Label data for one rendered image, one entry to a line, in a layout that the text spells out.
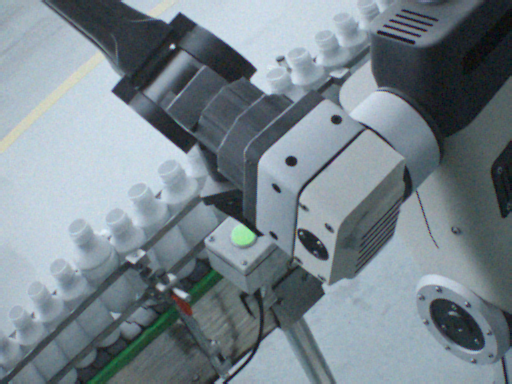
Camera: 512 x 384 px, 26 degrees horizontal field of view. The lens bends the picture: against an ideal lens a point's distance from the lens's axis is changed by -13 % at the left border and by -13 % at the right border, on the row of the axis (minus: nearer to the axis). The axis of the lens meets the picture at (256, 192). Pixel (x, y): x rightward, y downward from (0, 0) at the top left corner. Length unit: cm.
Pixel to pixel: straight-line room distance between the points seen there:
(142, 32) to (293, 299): 95
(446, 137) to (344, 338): 204
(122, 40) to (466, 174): 35
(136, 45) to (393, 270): 218
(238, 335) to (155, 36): 91
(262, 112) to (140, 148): 309
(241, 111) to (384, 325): 207
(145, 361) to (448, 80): 92
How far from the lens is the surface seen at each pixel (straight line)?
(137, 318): 185
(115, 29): 112
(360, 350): 305
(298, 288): 199
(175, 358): 188
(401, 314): 310
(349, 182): 98
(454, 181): 113
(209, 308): 188
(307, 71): 194
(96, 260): 175
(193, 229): 185
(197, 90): 108
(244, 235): 171
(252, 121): 104
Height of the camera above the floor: 215
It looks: 36 degrees down
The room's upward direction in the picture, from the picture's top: 26 degrees counter-clockwise
